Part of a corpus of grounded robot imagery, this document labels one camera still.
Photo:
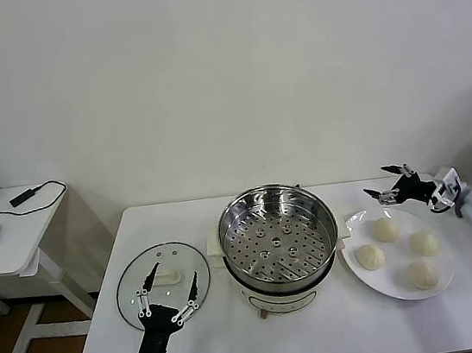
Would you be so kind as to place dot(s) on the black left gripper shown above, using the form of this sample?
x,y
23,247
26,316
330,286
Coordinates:
x,y
154,335

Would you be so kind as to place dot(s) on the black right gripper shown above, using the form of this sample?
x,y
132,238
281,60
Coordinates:
x,y
414,190

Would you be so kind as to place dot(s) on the round glass lid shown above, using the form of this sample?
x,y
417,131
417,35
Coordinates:
x,y
164,255

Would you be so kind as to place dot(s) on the white steamed baozi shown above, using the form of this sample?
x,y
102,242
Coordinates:
x,y
424,243
386,230
423,273
370,256

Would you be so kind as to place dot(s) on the stainless steel steamer basket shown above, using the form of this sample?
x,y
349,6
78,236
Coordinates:
x,y
282,262

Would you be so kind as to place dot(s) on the white oval plate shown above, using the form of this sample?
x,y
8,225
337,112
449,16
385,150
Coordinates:
x,y
389,282

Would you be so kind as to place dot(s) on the white electric cooker base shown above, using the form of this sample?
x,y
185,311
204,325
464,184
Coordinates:
x,y
279,303

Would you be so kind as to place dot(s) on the white side table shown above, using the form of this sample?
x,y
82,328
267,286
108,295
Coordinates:
x,y
12,258

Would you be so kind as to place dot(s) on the black adapter dongle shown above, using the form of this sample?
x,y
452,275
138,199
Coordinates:
x,y
21,198

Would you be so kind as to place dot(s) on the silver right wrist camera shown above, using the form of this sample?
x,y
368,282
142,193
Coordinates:
x,y
448,183

